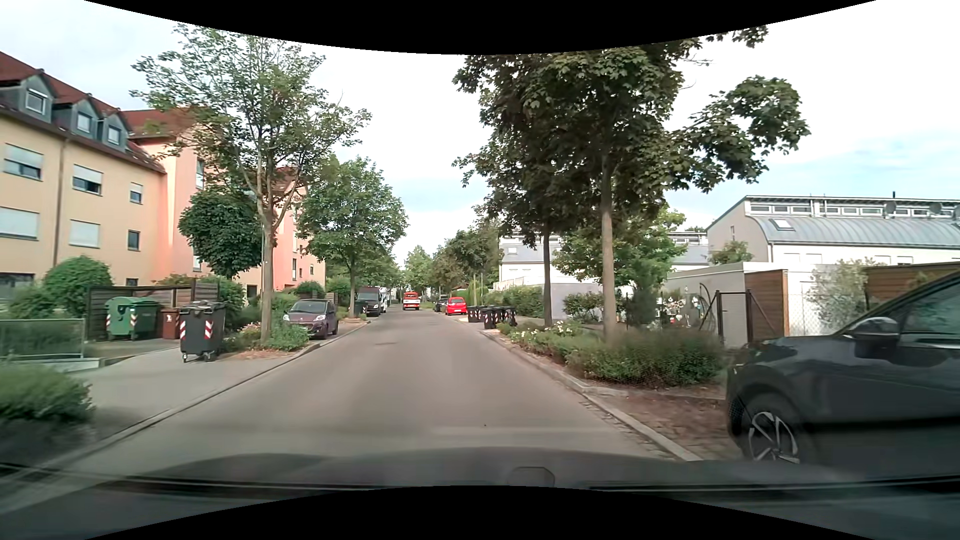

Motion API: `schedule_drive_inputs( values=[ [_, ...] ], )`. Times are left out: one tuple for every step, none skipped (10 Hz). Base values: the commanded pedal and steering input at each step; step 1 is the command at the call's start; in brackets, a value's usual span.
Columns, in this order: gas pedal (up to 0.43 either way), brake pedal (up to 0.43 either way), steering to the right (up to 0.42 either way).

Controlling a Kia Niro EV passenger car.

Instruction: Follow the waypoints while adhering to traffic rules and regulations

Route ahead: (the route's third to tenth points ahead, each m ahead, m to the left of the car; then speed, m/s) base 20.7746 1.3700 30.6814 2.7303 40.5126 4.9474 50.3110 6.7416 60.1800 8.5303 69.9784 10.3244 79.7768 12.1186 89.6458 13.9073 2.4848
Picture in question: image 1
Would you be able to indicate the brown wooden fence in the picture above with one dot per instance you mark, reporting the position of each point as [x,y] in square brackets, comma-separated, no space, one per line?
[896,281]

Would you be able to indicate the grey paved pavement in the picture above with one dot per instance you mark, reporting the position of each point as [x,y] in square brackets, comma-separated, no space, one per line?
[161,382]

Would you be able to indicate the black wheeled waste bin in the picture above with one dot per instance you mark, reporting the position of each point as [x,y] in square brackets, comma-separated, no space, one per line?
[201,328]

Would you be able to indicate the white building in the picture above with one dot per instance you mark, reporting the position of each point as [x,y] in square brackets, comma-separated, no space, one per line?
[525,266]

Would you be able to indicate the large dark-leaved tree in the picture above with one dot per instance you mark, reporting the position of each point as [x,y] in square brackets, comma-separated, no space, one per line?
[607,150]

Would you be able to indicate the metal mesh fence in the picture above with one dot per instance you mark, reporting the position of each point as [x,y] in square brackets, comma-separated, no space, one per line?
[41,339]

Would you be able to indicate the beige apartment building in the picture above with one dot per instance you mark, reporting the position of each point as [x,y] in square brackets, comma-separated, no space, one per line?
[67,202]

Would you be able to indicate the row of black bins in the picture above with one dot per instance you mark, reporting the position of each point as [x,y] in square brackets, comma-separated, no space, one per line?
[491,315]

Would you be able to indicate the pink apartment building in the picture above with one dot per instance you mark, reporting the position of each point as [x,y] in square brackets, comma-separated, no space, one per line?
[176,202]

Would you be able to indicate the dark grey parked car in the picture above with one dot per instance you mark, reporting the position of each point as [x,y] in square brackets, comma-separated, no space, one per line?
[862,390]

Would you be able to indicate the row of trees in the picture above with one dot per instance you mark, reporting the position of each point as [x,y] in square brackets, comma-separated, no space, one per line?
[442,262]

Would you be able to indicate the dark wooden bin enclosure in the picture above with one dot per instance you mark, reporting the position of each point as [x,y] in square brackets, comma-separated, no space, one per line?
[150,296]

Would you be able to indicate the low green hedge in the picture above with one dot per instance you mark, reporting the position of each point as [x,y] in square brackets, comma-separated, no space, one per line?
[37,394]

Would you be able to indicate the grey garage with wooden panel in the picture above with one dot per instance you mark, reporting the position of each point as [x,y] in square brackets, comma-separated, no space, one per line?
[731,300]

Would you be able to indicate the round-crowned tree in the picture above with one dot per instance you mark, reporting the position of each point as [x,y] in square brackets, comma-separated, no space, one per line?
[351,214]

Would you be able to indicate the round green bush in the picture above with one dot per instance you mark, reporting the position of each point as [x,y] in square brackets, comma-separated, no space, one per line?
[73,283]

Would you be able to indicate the tall thin tree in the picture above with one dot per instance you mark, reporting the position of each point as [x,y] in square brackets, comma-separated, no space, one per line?
[259,150]

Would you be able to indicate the red car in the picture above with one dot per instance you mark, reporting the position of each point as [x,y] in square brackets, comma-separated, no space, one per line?
[456,305]

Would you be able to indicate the car's own bonnet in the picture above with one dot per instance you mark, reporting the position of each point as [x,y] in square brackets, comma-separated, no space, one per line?
[420,469]

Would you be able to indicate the brown waste bin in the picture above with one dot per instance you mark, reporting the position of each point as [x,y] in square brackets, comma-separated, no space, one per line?
[170,322]

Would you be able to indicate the planted bed with bushes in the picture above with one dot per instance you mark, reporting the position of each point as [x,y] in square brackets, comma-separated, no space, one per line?
[645,356]

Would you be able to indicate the grey building with curved roof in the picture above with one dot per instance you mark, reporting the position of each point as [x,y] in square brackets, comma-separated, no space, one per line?
[832,232]

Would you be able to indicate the grey asphalt road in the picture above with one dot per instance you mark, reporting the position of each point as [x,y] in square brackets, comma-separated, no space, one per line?
[405,375]

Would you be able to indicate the red lorry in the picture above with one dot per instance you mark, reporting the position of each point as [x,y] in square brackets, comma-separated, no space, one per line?
[411,300]

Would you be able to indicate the dark parked van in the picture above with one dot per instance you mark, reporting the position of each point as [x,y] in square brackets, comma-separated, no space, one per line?
[369,300]

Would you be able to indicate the green waste container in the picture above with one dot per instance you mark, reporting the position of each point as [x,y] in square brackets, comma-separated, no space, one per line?
[129,316]

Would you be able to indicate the dark purple parked car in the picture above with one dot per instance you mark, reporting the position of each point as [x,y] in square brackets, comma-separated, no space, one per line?
[312,316]

